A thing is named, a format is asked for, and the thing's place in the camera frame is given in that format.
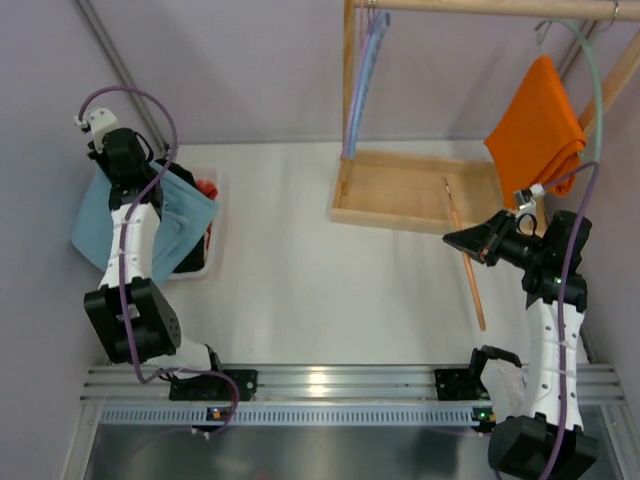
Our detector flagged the wooden clothes rack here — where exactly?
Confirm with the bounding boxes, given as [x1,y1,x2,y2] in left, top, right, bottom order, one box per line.
[330,1,639,234]

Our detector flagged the aluminium mounting rail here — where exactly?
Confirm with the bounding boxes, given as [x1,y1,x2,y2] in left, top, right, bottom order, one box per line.
[82,363,626,407]

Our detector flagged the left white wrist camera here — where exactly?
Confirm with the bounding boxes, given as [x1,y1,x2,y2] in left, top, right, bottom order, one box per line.
[74,107,120,148]

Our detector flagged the red white garment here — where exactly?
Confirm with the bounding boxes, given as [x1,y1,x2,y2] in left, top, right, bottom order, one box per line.
[196,178,219,252]

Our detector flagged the purple hanger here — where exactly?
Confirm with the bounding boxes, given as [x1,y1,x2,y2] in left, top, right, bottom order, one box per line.
[342,12,389,159]

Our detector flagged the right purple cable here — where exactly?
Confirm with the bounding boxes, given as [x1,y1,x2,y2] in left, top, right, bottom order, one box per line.
[537,160,600,479]

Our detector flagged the orange garment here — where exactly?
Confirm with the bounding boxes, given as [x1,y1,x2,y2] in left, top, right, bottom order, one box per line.
[484,55,586,210]

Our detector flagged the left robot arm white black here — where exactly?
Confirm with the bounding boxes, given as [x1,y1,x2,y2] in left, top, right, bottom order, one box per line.
[83,126,253,404]

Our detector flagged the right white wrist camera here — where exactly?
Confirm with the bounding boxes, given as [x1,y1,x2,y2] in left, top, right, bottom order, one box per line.
[513,183,545,216]

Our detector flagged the grey slotted cable duct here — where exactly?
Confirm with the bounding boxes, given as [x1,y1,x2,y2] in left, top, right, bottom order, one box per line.
[100,404,495,427]

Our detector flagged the light blue trousers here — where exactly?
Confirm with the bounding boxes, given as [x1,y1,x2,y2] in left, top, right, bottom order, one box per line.
[71,164,218,285]

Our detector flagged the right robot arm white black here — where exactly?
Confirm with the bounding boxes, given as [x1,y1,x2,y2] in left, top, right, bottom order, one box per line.
[443,210,598,479]

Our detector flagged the orange hanger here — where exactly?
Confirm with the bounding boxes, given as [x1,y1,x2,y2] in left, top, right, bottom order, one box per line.
[442,176,487,332]

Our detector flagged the grey corner wall profile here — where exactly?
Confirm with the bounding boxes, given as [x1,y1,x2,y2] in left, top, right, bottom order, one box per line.
[70,0,168,153]

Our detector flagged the purple cable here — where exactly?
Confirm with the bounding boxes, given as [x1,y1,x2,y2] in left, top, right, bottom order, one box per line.
[537,160,600,479]
[79,85,240,436]

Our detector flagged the pink hanger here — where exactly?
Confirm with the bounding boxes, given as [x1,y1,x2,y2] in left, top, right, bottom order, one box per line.
[342,1,376,159]

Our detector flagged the blue hanger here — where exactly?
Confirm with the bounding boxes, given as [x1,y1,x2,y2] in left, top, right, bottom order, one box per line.
[344,9,392,159]

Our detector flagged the green hanger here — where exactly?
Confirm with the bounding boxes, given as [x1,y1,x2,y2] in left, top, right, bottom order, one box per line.
[534,18,604,163]

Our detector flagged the white plastic basket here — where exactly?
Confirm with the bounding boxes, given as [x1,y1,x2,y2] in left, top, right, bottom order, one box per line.
[168,167,220,281]

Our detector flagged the black garment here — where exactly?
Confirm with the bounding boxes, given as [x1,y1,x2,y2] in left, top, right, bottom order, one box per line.
[153,163,217,283]

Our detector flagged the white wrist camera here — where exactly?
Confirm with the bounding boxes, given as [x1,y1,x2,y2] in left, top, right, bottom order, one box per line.
[74,107,120,148]
[513,183,545,216]

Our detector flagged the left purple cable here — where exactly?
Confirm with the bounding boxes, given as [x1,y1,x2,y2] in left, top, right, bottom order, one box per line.
[79,85,240,436]

